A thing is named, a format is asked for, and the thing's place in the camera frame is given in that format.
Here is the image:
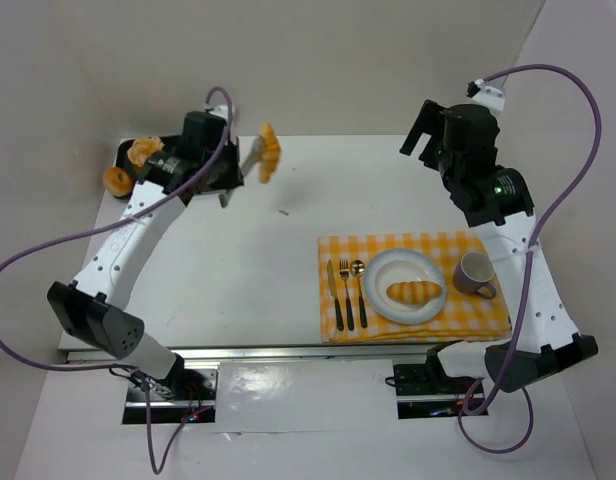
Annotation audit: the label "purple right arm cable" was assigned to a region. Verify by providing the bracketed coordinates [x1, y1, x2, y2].
[456, 63, 603, 454]

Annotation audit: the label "white plate blue rim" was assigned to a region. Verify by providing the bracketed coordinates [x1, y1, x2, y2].
[362, 248, 447, 325]

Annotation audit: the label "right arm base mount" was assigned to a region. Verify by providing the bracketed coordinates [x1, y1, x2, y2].
[384, 362, 475, 420]

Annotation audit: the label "pale pointed pastry bread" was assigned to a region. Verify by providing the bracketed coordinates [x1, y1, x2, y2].
[259, 122, 281, 184]

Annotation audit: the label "knife with black handle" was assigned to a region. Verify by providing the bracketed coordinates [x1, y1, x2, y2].
[327, 260, 344, 331]

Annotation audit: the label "black tray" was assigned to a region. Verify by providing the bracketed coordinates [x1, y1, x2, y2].
[114, 135, 180, 175]

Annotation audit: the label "striped golden bread roll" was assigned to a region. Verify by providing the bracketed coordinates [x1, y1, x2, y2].
[386, 281, 443, 306]

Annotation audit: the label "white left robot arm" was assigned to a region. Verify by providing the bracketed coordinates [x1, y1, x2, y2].
[47, 105, 239, 398]

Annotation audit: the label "purple mug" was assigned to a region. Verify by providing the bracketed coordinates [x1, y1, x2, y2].
[453, 252, 497, 300]

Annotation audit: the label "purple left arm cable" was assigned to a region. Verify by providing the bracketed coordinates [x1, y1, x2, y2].
[0, 86, 237, 475]

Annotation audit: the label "aluminium front rail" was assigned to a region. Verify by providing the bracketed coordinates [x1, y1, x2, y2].
[64, 344, 439, 364]

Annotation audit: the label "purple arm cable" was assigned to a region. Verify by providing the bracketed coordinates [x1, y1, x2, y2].
[0, 86, 237, 475]
[456, 63, 603, 454]

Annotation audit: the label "tall orange muffin bread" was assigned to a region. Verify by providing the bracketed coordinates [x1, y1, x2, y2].
[127, 137, 165, 170]

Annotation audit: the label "yellow checkered cloth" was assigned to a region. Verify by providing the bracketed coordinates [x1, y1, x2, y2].
[318, 231, 511, 344]

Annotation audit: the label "small round bagel bread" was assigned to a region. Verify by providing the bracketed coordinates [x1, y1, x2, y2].
[103, 167, 134, 199]

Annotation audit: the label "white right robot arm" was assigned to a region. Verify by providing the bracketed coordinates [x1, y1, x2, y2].
[400, 79, 598, 392]

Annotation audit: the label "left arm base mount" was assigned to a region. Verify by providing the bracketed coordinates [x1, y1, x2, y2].
[108, 369, 218, 425]

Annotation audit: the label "gold spoon black handle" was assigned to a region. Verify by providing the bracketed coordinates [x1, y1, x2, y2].
[350, 260, 368, 329]

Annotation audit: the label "metal tongs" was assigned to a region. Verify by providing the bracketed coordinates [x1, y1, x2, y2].
[219, 136, 264, 209]

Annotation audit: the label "fork with black handle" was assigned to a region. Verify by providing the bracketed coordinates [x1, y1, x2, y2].
[339, 258, 355, 331]

